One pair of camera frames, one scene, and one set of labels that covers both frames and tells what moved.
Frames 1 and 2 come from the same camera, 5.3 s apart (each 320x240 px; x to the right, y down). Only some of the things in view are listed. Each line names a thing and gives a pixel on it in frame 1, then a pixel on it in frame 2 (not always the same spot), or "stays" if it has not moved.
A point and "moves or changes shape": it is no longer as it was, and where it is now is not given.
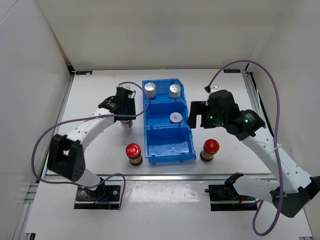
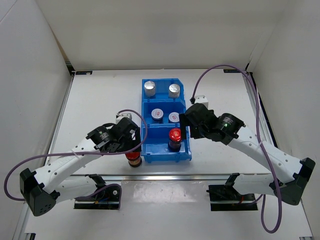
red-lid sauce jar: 133,152 stays
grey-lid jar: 127,124 moves or changes shape
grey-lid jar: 175,117 stays
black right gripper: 199,108 to 184,122
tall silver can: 150,89 stays
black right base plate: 225,197 stays
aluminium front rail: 162,178 stays
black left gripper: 131,106 to 132,142
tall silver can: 175,91 stays
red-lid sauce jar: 211,147 to 175,138
